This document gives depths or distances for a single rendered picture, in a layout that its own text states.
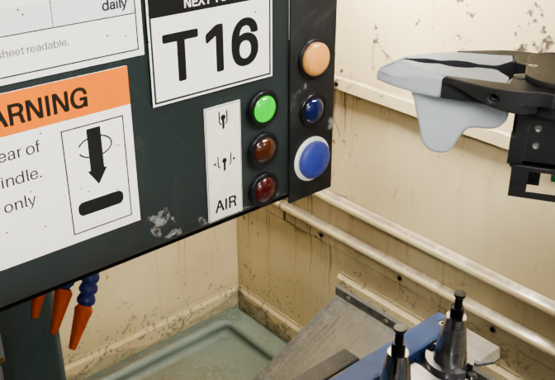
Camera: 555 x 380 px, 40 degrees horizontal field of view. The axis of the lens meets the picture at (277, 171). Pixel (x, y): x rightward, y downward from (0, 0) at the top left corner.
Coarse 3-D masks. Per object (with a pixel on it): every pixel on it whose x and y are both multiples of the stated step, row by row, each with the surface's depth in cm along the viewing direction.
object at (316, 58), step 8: (312, 48) 54; (320, 48) 55; (304, 56) 55; (312, 56) 55; (320, 56) 55; (328, 56) 56; (304, 64) 55; (312, 64) 55; (320, 64) 55; (312, 72) 55; (320, 72) 56
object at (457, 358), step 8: (448, 312) 97; (448, 320) 96; (456, 320) 96; (464, 320) 96; (448, 328) 96; (456, 328) 96; (464, 328) 96; (440, 336) 98; (448, 336) 97; (456, 336) 96; (464, 336) 97; (440, 344) 98; (448, 344) 97; (456, 344) 97; (464, 344) 97; (440, 352) 98; (448, 352) 97; (456, 352) 97; (464, 352) 98; (440, 360) 98; (448, 360) 97; (456, 360) 97; (464, 360) 98
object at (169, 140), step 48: (288, 0) 52; (144, 48) 46; (288, 48) 54; (144, 96) 47; (240, 96) 52; (288, 96) 55; (144, 144) 48; (192, 144) 51; (144, 192) 50; (192, 192) 52; (96, 240) 48; (144, 240) 51; (0, 288) 45; (48, 288) 47
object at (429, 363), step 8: (432, 352) 101; (432, 360) 99; (472, 360) 99; (432, 368) 98; (440, 368) 98; (448, 368) 98; (456, 368) 98; (464, 368) 99; (472, 368) 99; (440, 376) 98; (448, 376) 97; (456, 376) 97; (464, 376) 98
